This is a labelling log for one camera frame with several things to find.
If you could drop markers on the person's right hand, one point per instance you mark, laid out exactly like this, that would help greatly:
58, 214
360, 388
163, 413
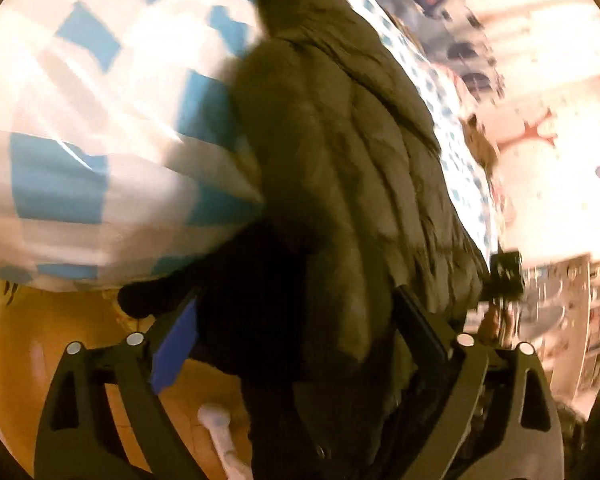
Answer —
496, 327

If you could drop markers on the blue white checkered bed cover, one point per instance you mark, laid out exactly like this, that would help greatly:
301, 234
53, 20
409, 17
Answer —
120, 156

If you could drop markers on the black puffer jacket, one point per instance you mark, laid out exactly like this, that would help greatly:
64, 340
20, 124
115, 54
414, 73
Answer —
307, 304

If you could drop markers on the brown plush toy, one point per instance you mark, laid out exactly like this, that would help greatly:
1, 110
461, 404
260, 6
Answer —
481, 149

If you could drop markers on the white bookshelf with items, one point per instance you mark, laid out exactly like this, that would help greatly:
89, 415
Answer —
565, 300

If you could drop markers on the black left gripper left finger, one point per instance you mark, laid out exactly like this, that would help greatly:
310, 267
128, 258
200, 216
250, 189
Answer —
77, 435

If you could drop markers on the whale pattern curtain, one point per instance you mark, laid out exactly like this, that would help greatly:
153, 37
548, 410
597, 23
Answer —
449, 33

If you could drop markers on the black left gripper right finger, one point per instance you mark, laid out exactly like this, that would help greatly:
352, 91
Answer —
476, 412

